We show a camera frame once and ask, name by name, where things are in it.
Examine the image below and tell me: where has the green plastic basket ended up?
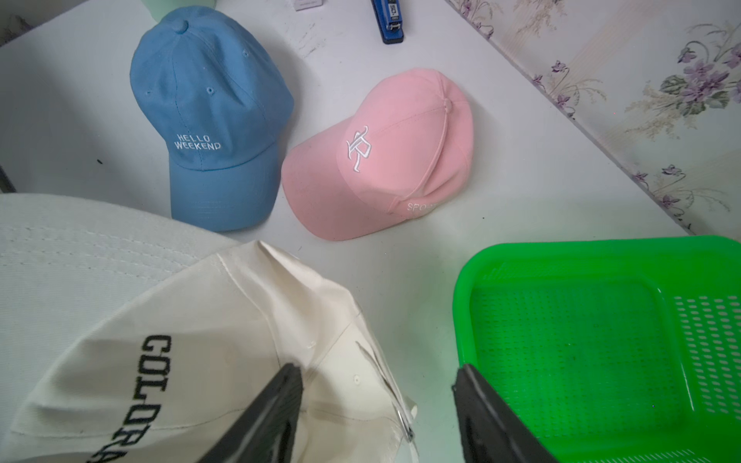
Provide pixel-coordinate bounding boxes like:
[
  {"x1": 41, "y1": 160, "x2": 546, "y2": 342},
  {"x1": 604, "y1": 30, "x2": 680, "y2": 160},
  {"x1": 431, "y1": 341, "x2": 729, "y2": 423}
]
[{"x1": 453, "y1": 235, "x2": 740, "y2": 462}]

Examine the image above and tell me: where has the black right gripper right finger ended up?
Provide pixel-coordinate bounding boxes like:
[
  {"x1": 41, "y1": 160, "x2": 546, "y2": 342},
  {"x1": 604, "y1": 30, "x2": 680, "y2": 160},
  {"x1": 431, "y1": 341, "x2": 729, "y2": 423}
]
[{"x1": 453, "y1": 364, "x2": 557, "y2": 463}]

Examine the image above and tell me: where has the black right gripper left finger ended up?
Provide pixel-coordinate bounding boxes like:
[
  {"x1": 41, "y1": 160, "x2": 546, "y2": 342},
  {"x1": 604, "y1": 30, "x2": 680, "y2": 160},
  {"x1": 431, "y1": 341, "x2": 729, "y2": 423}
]
[{"x1": 200, "y1": 364, "x2": 303, "y2": 463}]

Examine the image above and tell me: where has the mint green pen cup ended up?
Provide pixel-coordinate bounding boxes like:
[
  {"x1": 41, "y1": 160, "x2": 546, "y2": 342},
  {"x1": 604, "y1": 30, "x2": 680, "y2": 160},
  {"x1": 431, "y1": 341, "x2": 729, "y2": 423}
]
[{"x1": 142, "y1": 0, "x2": 217, "y2": 22}]

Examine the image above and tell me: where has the blue black stapler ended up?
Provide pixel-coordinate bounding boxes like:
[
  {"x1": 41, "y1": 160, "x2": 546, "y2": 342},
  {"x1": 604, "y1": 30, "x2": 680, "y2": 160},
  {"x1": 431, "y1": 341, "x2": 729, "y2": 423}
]
[{"x1": 372, "y1": 0, "x2": 404, "y2": 44}]

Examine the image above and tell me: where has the grey white baseball cap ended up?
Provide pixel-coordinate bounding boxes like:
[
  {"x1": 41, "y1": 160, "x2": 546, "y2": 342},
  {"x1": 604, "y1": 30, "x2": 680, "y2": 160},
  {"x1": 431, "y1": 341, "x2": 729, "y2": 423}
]
[{"x1": 1, "y1": 193, "x2": 419, "y2": 462}]

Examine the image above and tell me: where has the light blue baseball cap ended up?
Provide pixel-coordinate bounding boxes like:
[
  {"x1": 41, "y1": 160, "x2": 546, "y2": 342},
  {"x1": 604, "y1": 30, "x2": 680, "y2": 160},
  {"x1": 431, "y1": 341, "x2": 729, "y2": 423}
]
[{"x1": 129, "y1": 6, "x2": 294, "y2": 232}]

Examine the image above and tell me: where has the pink baseball cap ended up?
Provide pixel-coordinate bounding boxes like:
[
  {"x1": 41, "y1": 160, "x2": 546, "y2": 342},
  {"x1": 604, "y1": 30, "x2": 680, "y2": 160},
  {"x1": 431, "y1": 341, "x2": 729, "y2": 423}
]
[{"x1": 282, "y1": 69, "x2": 474, "y2": 241}]

